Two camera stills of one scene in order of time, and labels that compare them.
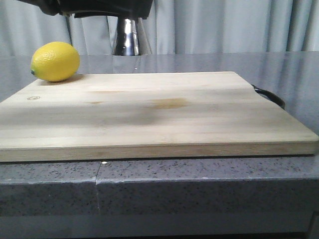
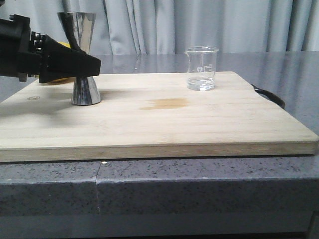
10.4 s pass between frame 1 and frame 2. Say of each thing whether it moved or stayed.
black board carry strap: stayed
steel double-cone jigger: moved
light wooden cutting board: stayed
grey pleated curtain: stayed
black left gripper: moved
